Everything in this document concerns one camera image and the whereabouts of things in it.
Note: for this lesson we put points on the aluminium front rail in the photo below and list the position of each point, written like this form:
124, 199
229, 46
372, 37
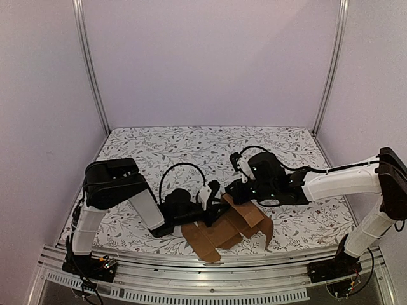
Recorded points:
144, 278

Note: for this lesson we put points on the aluminium frame post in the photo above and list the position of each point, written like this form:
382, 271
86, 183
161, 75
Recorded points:
79, 16
333, 65

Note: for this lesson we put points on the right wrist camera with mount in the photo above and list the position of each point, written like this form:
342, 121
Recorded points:
240, 164

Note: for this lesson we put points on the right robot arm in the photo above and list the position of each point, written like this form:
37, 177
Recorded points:
264, 177

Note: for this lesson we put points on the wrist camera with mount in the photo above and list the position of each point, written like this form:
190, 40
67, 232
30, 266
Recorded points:
240, 164
208, 194

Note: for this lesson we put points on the right aluminium frame post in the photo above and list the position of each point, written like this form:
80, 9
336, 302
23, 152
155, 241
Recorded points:
333, 65

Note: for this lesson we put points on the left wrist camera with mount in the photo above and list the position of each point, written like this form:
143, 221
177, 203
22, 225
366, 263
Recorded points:
208, 194

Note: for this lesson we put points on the left aluminium frame post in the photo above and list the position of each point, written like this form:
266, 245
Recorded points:
79, 16

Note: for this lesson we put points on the floral patterned table mat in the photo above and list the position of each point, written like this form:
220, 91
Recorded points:
190, 158

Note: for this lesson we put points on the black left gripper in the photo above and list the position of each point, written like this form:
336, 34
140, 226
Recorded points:
212, 211

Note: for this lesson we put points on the brown cardboard box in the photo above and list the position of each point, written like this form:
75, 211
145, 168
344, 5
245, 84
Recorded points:
239, 221

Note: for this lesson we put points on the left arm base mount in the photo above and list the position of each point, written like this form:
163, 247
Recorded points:
102, 268

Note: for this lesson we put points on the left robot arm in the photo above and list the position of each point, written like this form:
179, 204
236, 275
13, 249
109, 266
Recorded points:
110, 183

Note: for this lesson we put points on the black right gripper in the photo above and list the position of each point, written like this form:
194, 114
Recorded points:
239, 189

